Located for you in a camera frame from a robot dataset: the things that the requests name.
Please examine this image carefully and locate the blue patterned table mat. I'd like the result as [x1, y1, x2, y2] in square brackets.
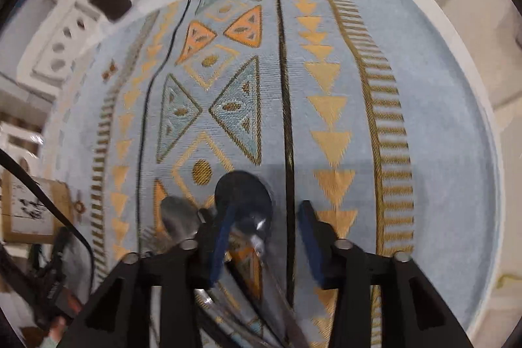
[38, 0, 502, 348]

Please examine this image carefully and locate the brown cylindrical utensil holder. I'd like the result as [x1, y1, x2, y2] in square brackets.
[0, 169, 76, 245]

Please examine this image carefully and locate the black cable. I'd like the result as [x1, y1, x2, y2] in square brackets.
[0, 147, 96, 283]

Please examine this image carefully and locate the bundle of black chopsticks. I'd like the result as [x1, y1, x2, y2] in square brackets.
[196, 262, 311, 348]

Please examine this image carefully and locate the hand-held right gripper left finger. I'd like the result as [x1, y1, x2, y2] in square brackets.
[61, 203, 239, 348]

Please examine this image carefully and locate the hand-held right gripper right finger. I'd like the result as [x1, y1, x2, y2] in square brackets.
[297, 200, 476, 348]

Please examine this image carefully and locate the metal spoon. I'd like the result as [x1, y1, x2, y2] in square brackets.
[214, 170, 306, 348]
[159, 195, 213, 251]

